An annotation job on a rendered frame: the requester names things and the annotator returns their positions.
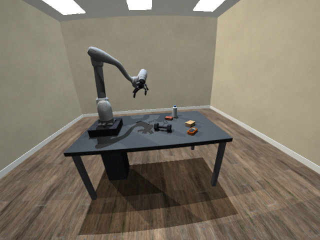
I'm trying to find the flat reddish-brown rectangular block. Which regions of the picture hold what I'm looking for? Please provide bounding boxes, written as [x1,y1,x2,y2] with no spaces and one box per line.
[165,116,173,121]

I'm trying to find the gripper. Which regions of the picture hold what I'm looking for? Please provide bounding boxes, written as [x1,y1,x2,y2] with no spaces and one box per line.
[133,80,149,98]

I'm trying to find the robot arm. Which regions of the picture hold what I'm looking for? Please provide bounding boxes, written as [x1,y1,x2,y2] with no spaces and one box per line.
[87,47,148,127]

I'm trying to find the white bottle with blue cap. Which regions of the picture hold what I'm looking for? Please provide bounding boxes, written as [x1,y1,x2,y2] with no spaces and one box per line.
[172,105,177,118]

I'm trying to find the orange digital multimeter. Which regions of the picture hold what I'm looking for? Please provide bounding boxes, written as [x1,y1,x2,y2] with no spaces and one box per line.
[187,127,198,135]

